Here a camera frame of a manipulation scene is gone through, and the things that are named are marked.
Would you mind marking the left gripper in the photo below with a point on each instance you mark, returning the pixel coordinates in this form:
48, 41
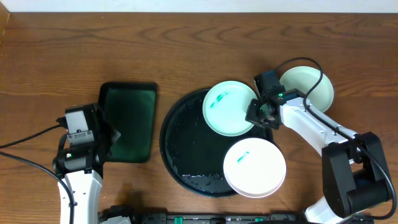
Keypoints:
109, 134

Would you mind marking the white plate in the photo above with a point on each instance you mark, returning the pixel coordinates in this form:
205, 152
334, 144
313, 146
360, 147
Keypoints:
254, 167

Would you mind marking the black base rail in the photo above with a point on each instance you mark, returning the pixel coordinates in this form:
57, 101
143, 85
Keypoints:
126, 214

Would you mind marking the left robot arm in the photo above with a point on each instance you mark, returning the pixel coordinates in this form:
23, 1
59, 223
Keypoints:
79, 196

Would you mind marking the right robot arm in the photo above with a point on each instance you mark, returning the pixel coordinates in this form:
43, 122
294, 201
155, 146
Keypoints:
355, 174

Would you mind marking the rectangular black tray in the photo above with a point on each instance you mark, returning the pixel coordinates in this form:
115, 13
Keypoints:
130, 109

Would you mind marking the mint plate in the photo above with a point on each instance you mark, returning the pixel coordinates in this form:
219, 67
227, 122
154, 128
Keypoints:
303, 78
225, 107

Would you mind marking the round black tray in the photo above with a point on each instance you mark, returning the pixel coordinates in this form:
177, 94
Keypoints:
193, 153

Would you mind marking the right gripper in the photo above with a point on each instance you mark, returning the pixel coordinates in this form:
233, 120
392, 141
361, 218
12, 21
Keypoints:
251, 115

